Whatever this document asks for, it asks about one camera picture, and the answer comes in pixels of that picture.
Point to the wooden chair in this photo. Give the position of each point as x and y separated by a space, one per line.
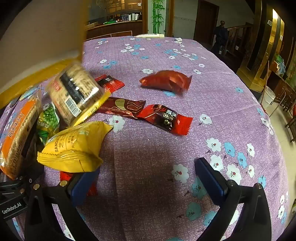
290 109

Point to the small white black object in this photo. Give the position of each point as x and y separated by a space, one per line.
178 40

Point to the small red black candy packet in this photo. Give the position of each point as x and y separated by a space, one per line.
111 83

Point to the white bucket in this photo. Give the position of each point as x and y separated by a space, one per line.
268 97

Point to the green pea packet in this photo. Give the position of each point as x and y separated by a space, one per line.
48 120

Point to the clear cracker pack yellow edges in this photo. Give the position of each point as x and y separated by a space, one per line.
74 90

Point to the orange cracker pack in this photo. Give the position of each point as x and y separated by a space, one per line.
18 136

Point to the purple floral tablecloth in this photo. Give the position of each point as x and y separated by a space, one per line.
150 150

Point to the brown wooden door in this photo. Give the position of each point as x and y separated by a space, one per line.
205 20

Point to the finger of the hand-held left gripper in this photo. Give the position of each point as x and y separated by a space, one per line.
30 153

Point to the bamboo painted pillar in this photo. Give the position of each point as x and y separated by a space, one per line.
157 16

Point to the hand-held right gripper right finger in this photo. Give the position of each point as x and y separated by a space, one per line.
209 179

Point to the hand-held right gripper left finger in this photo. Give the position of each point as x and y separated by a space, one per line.
79 186

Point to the golden framed cabinet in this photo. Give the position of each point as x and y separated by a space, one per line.
261 46

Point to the white tube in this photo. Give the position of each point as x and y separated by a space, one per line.
150 35

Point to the dark red coffee sachet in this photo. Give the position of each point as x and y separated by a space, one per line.
124 107

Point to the wooden display cabinet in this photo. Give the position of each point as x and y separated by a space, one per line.
113 29

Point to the glossy red snack packet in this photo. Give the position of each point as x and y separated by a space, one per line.
168 80

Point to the yellow sandwich biscuit packet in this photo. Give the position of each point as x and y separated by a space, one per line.
74 143

